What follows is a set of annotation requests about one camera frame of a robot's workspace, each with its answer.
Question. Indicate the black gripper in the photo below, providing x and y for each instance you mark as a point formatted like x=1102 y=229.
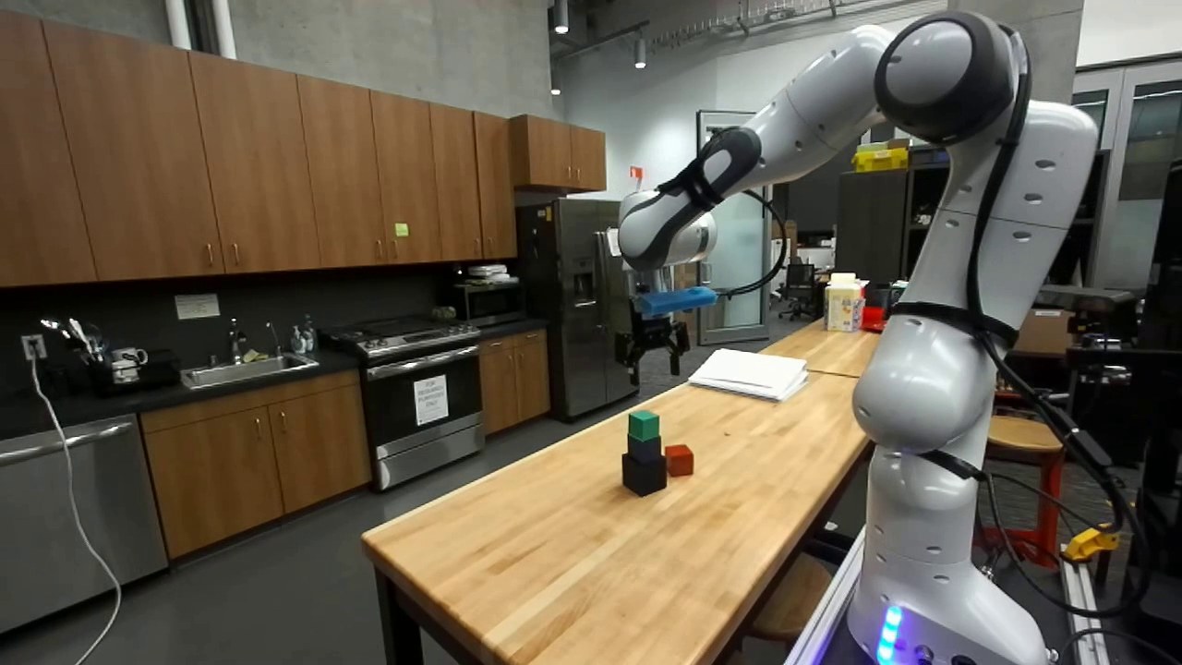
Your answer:
x=664 y=332

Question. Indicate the green block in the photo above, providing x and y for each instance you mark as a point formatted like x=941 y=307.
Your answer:
x=645 y=426

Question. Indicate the navy blue block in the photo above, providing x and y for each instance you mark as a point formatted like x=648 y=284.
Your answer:
x=645 y=448

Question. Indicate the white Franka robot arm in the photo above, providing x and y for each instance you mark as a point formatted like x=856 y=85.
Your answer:
x=962 y=370

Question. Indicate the red block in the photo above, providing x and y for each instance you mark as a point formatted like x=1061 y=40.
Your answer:
x=676 y=459

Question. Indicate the black block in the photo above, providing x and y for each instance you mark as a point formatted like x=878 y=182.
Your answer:
x=645 y=474

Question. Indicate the white paper stack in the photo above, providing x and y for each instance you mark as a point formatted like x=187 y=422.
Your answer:
x=746 y=373

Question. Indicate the stainless steel refrigerator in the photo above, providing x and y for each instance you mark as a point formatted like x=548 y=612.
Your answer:
x=577 y=307

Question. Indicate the narrow wooden base cabinet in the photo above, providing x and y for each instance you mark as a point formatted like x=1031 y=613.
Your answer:
x=516 y=383

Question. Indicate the black microwave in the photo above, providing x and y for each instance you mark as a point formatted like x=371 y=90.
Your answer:
x=484 y=301

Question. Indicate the white carton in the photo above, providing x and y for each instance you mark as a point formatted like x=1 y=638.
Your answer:
x=842 y=303

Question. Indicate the red container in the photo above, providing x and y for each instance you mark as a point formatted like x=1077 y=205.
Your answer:
x=874 y=320

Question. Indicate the white paper sign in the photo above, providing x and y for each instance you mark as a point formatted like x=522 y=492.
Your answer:
x=429 y=400

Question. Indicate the stainless steel oven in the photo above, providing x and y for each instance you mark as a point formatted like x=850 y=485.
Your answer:
x=417 y=411

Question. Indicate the green sticky note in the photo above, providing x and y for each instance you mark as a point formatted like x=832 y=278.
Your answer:
x=399 y=229

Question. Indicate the yellow box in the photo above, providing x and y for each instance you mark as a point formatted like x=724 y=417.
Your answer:
x=879 y=156

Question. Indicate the red legged stool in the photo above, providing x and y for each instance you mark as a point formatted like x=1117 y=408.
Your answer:
x=1027 y=436

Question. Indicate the cardboard box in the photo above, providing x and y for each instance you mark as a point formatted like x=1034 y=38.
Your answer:
x=1044 y=332

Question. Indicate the steel kitchen sink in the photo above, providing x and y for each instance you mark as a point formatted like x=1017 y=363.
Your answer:
x=245 y=370

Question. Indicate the wooden base cabinet with sink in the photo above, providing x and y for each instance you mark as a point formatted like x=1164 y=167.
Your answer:
x=261 y=463

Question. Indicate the chrome faucet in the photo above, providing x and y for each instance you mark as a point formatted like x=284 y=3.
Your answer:
x=234 y=341

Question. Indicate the yellow floor tool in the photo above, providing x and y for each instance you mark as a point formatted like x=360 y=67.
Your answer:
x=1090 y=545

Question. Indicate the countertop kitchen appliance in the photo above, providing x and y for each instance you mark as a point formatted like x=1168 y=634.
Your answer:
x=117 y=363

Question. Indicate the stainless steel dishwasher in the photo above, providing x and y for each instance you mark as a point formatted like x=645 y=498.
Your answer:
x=69 y=522

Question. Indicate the blue wrist camera bracket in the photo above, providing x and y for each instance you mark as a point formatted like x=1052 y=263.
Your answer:
x=672 y=301

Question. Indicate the small wooden wall cabinet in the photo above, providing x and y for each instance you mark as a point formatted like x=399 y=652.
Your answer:
x=558 y=152

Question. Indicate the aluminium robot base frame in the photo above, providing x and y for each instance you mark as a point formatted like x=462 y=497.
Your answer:
x=820 y=613

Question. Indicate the long wooden wall cabinets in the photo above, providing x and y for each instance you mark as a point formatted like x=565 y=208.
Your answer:
x=245 y=161

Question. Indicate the white wall outlet plate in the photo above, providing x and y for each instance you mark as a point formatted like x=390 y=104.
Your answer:
x=197 y=307

